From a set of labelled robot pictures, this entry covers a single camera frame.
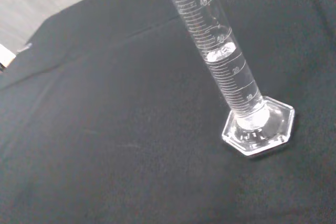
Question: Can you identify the black bench cloth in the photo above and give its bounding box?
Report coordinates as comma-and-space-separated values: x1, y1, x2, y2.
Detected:
0, 0, 336, 224

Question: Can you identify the clear plastic clip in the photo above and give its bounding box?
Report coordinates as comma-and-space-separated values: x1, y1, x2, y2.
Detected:
16, 42, 34, 53

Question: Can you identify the white panel with brown edge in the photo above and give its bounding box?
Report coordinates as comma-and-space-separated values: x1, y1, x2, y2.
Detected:
0, 43, 17, 72

